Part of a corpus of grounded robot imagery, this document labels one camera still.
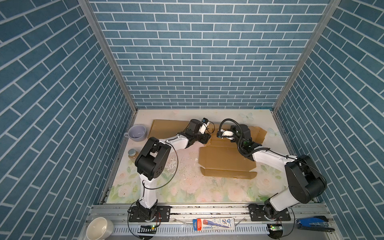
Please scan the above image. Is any lavender mug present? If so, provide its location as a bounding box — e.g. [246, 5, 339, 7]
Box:
[124, 125, 147, 142]

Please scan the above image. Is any brown cardboard box stack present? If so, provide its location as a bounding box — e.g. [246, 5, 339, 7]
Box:
[198, 134, 257, 180]

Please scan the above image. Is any toothpaste package red blue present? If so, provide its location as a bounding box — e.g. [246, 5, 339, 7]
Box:
[193, 218, 235, 231]

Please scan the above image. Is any aluminium rail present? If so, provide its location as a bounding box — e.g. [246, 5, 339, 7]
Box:
[79, 203, 342, 240]

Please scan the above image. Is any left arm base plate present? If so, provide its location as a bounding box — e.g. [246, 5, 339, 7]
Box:
[128, 204, 171, 222]

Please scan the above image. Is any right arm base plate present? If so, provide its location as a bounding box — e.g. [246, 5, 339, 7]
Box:
[248, 204, 291, 222]

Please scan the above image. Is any right controller board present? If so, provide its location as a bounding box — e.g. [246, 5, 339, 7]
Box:
[267, 224, 284, 240]

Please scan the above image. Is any blue stapler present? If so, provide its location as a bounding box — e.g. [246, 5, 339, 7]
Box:
[296, 216, 335, 233]

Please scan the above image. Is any small jar with lid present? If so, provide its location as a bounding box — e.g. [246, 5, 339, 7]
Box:
[128, 149, 139, 163]

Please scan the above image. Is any white bowl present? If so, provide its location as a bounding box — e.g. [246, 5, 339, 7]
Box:
[86, 217, 115, 240]

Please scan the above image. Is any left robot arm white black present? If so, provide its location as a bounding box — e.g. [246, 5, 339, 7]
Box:
[135, 118, 211, 222]

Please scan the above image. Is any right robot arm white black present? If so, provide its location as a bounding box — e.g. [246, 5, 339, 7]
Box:
[231, 125, 327, 220]

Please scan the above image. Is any controller board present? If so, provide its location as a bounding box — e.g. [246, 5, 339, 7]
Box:
[267, 224, 284, 240]
[137, 225, 158, 240]

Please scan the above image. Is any left controller board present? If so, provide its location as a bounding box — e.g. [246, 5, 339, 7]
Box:
[137, 225, 158, 240]

